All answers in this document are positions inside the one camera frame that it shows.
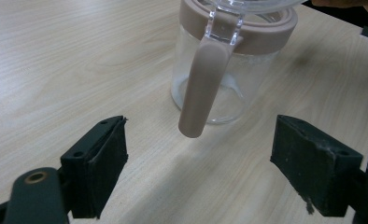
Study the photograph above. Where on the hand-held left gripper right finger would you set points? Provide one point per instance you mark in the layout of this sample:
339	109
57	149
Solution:
309	158

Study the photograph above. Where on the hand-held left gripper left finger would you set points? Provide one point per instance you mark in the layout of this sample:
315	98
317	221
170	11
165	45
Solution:
92	168

